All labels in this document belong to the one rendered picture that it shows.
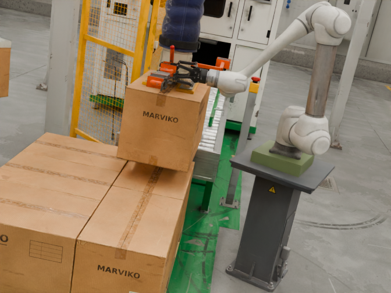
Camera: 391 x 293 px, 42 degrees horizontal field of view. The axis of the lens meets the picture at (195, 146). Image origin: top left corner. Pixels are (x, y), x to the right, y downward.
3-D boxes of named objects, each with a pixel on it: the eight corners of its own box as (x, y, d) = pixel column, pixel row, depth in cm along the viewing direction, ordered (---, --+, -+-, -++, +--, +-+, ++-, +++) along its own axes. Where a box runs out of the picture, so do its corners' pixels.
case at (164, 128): (141, 128, 337) (150, 69, 325) (200, 141, 334) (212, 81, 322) (116, 157, 280) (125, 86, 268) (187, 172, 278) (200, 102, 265)
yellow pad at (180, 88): (182, 80, 312) (184, 72, 310) (199, 83, 311) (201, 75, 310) (175, 91, 279) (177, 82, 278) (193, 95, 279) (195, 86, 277)
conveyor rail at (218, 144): (224, 100, 564) (227, 83, 557) (228, 100, 563) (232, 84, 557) (208, 178, 346) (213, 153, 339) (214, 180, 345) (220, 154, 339)
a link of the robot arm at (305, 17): (291, 14, 269) (304, 18, 257) (318, -7, 269) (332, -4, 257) (302, 34, 275) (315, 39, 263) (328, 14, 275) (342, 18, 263)
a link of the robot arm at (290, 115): (294, 138, 305) (302, 103, 297) (309, 149, 289) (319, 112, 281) (270, 137, 299) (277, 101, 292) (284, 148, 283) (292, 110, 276)
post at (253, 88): (224, 200, 414) (250, 81, 381) (233, 202, 414) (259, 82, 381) (224, 204, 408) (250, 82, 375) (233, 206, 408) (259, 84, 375)
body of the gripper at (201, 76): (208, 70, 261) (190, 66, 261) (205, 86, 264) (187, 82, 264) (209, 67, 268) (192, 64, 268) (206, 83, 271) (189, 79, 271)
